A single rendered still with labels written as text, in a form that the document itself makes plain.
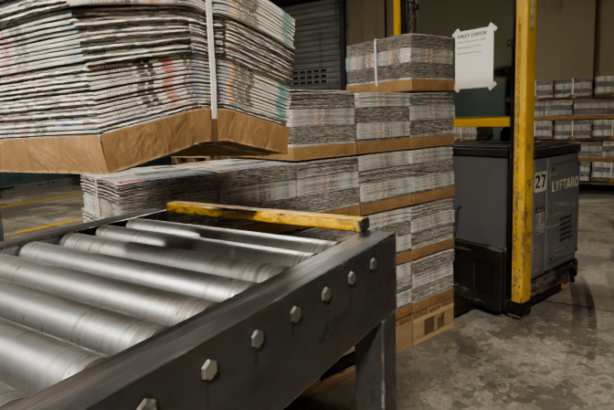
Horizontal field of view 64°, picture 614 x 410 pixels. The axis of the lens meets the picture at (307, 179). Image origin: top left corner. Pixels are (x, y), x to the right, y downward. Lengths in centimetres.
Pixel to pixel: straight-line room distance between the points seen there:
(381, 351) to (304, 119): 102
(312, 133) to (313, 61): 754
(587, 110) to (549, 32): 204
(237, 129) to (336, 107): 107
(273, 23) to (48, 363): 55
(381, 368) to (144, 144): 47
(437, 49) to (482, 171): 76
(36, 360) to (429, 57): 190
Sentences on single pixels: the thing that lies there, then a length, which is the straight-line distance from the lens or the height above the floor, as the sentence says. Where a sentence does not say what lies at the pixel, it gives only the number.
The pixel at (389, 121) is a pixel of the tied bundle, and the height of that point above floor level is 95.
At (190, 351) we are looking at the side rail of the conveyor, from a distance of 43.
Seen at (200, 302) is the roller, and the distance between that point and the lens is 52.
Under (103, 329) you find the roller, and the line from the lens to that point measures 51.
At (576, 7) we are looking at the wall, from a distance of 793.
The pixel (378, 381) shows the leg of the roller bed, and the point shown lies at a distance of 81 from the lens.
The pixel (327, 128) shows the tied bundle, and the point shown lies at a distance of 171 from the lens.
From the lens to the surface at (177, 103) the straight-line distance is 63.
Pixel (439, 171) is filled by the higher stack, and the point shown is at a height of 73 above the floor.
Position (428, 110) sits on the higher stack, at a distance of 211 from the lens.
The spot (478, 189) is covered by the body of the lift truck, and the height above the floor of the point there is 58.
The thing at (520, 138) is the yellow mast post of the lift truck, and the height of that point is 85.
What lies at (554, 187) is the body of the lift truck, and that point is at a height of 59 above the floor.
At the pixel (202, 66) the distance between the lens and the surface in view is 67.
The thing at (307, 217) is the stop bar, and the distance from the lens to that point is 81.
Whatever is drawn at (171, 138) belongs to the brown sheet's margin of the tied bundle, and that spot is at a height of 96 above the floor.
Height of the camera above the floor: 98
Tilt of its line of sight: 7 degrees down
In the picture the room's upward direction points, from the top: 2 degrees counter-clockwise
